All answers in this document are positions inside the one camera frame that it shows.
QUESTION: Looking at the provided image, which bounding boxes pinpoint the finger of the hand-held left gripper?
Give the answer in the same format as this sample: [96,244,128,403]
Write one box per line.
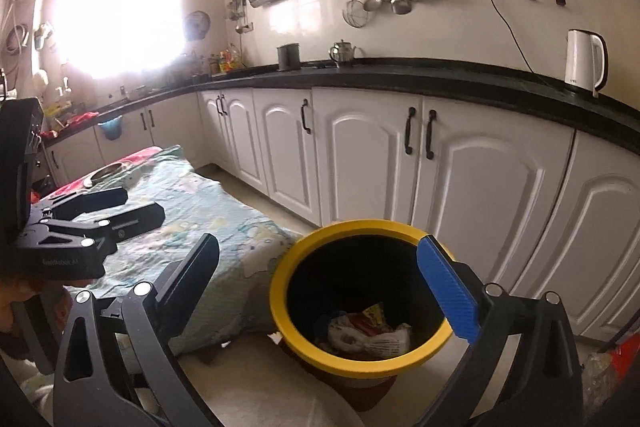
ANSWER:
[32,186,130,224]
[44,202,166,249]

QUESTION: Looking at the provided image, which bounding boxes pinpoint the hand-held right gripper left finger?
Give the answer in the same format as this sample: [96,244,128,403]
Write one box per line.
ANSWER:
[52,232,222,427]

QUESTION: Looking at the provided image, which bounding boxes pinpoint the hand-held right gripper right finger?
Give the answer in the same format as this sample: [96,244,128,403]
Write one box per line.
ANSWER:
[414,234,587,427]

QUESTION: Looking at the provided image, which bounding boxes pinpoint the colourful snack wrapper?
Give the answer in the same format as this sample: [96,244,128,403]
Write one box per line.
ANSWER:
[349,301,389,333]

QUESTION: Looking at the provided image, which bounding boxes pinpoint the orange printed plastic bag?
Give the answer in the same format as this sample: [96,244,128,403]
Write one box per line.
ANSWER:
[327,311,414,356]

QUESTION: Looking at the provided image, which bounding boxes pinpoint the yellow rimmed black trash bin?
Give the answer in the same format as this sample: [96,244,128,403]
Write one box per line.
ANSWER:
[268,220,459,381]

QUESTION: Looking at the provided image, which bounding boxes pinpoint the person's left hand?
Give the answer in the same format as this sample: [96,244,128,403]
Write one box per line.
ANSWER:
[0,278,46,335]

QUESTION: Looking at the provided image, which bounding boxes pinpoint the steel bowl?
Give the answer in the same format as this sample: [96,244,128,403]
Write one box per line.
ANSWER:
[82,161,126,188]

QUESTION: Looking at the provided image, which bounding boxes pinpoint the red blanket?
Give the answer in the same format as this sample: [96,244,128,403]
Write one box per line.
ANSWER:
[44,145,164,200]

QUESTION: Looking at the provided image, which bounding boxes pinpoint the cartoon printed blanket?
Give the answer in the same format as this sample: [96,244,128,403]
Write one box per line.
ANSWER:
[35,145,302,356]

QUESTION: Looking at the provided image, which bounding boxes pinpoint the red cloth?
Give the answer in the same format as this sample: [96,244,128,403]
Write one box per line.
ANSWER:
[42,111,99,140]

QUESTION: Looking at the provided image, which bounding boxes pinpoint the blue hanging bin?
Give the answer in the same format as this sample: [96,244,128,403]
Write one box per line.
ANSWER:
[97,117,126,142]

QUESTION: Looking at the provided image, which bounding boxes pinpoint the white lower kitchen cabinets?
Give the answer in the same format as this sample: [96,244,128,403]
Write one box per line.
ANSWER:
[42,84,640,349]

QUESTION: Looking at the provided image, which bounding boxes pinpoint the clear and red plastic bag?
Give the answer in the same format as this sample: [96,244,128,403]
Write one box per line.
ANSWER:
[579,331,632,409]

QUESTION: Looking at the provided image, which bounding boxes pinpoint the row of condiment bottles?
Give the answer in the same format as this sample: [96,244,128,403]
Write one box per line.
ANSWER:
[207,46,246,76]

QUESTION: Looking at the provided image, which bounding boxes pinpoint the kitchen window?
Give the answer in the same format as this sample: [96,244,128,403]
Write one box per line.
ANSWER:
[66,0,184,78]

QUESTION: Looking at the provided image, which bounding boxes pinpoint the dark metal cup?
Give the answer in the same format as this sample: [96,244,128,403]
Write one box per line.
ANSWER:
[276,42,302,72]

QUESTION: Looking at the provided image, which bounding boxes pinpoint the black kitchen countertop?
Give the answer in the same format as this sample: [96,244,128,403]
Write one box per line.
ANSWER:
[40,57,640,154]

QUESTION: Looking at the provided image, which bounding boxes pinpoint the hanging small utensil rack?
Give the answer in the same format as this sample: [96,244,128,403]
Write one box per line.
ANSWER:
[227,0,254,36]

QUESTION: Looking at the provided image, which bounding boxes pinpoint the steel teapot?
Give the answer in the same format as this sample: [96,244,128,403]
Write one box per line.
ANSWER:
[328,39,362,68]

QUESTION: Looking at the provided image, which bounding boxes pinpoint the white electric kettle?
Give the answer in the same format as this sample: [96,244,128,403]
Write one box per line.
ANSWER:
[564,29,609,98]

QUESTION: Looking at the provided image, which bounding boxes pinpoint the round wall fan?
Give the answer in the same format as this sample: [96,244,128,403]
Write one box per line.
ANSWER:
[182,10,211,40]

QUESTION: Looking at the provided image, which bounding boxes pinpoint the black power cable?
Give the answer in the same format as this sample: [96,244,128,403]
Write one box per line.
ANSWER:
[487,0,547,84]

